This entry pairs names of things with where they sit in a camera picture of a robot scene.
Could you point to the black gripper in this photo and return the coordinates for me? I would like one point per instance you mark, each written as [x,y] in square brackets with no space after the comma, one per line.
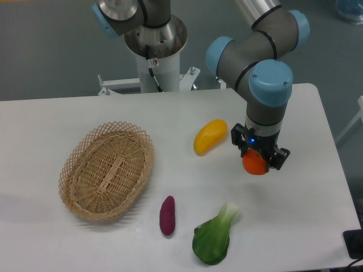
[266,146]

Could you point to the orange fruit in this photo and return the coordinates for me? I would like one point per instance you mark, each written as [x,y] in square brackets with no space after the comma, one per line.
[254,163]

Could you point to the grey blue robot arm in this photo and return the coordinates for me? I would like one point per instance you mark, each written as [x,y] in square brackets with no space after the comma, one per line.
[250,67]

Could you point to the yellow mango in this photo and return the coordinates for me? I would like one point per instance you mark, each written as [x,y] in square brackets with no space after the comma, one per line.
[212,134]

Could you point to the green bok choy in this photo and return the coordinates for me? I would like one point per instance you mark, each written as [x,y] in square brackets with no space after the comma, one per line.
[212,238]

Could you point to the purple sweet potato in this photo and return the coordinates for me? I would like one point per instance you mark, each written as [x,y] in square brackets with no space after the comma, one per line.
[167,218]

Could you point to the black device at table edge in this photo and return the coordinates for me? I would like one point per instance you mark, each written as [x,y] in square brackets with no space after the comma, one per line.
[353,243]

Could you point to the woven wicker basket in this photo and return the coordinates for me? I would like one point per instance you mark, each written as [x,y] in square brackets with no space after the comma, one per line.
[106,171]

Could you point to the blue bag in corner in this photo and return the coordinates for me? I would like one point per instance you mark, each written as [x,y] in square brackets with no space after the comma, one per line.
[350,10]

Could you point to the white frame at right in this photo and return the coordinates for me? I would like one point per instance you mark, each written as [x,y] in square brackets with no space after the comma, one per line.
[351,127]

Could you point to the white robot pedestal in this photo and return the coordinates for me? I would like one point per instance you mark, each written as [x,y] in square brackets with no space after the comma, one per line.
[157,54]

